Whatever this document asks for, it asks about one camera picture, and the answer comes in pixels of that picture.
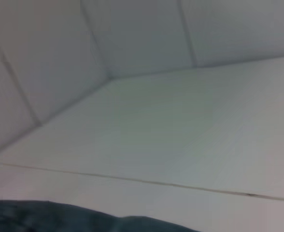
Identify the blue denim shorts with embroidery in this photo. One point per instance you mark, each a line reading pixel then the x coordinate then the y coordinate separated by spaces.
pixel 60 217

